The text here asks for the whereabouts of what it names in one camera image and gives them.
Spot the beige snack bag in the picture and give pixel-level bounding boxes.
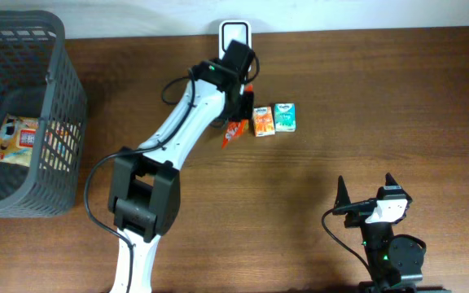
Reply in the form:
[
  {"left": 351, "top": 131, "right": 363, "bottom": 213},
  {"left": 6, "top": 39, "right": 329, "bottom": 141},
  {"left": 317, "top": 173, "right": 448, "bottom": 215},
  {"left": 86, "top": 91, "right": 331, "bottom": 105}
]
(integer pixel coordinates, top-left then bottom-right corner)
[{"left": 0, "top": 114, "right": 39, "bottom": 167}]

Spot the red snack bag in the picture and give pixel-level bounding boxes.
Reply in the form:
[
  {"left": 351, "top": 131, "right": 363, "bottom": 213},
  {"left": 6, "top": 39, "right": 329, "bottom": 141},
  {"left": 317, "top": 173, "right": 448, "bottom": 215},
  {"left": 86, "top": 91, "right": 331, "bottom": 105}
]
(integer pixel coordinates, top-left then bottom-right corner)
[{"left": 221, "top": 84, "right": 254, "bottom": 149}]

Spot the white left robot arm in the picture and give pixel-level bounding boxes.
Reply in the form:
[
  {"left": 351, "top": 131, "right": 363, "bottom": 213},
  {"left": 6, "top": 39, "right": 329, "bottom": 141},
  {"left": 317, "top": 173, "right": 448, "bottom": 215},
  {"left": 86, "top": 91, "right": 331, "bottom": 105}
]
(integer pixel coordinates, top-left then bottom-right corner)
[{"left": 107, "top": 41, "right": 258, "bottom": 292}]

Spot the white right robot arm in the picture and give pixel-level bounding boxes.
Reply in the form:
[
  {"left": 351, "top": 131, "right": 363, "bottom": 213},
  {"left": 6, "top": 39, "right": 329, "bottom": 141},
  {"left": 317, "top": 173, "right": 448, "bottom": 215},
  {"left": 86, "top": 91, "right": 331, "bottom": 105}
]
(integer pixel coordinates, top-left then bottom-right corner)
[{"left": 332, "top": 173, "right": 427, "bottom": 292}]

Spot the grey plastic mesh basket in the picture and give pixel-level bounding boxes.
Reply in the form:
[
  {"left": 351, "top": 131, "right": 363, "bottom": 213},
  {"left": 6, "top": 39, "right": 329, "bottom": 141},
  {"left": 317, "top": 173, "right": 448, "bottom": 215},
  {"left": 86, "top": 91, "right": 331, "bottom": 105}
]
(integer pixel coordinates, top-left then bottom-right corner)
[{"left": 0, "top": 11, "right": 87, "bottom": 218}]

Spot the orange tissue pack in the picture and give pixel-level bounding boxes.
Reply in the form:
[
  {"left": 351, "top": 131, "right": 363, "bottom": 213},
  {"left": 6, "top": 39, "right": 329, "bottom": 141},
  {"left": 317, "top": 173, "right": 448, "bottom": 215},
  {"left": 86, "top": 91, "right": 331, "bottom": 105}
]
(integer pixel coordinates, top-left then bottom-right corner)
[{"left": 252, "top": 107, "right": 275, "bottom": 137}]

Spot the teal tissue pack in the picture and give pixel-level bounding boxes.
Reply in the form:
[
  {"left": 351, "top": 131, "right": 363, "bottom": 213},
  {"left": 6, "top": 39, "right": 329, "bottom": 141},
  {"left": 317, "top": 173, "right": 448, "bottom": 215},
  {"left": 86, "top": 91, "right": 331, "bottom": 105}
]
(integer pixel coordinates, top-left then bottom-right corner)
[{"left": 274, "top": 103, "right": 296, "bottom": 132}]

